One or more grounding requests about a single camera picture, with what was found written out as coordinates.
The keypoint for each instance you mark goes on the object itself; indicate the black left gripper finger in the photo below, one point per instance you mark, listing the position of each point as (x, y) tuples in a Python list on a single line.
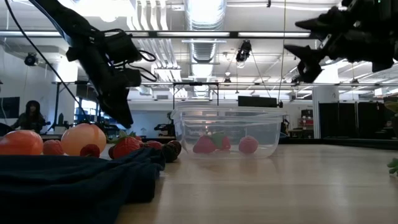
[(122, 110), (105, 101)]

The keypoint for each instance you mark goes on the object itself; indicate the small red toy strawberry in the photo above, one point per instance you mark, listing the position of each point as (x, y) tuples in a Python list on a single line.
[(154, 145)]

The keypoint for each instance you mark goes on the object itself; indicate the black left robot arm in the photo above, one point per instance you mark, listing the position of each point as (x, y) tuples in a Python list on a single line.
[(62, 15)]

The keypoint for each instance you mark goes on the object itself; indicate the small pink toy raspberry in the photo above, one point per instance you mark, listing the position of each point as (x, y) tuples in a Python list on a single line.
[(53, 148)]

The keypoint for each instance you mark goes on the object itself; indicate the clear plastic tupperware container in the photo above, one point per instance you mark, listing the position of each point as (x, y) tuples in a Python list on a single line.
[(267, 127)]

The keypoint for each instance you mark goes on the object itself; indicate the orange toy carrot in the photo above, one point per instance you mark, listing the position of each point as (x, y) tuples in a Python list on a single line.
[(20, 143)]

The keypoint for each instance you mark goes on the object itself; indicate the silver ventilation duct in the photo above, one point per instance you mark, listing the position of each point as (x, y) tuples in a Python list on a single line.
[(205, 18)]

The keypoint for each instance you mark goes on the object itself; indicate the large pink toy raspberry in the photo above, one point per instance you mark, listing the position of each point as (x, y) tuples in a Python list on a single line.
[(248, 145)]

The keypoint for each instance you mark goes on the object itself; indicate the person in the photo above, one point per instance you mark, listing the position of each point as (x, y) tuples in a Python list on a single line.
[(31, 118)]

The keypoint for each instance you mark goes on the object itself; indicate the black room partition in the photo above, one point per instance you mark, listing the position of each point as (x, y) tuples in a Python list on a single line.
[(351, 119)]

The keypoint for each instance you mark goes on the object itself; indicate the large red toy strawberry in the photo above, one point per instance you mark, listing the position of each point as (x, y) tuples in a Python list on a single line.
[(203, 145)]

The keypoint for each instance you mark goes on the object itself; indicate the red leafy toy strawberry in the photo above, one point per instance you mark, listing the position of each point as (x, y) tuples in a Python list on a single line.
[(126, 147)]

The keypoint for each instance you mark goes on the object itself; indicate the small dark red toy raspberry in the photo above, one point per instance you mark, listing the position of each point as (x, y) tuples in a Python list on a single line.
[(90, 151)]

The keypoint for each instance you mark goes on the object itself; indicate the black monitor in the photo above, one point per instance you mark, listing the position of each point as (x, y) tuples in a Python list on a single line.
[(257, 101)]

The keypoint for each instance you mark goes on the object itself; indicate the dark folded cloth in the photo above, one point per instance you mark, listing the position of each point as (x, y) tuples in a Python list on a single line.
[(62, 186)]

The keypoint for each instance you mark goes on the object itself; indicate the pink orange toy peach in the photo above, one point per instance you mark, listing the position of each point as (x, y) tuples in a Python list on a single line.
[(81, 137)]

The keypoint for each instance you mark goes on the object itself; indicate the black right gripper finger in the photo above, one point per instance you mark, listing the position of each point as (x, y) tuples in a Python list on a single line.
[(311, 62), (326, 21)]

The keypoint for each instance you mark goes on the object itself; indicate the black background robot arm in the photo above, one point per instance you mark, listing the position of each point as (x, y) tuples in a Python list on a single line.
[(164, 129)]

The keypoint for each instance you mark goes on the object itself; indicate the black overhead camera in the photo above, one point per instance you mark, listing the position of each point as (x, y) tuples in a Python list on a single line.
[(243, 51)]

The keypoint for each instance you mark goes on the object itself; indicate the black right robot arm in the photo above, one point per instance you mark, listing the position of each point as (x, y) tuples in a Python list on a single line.
[(390, 31)]

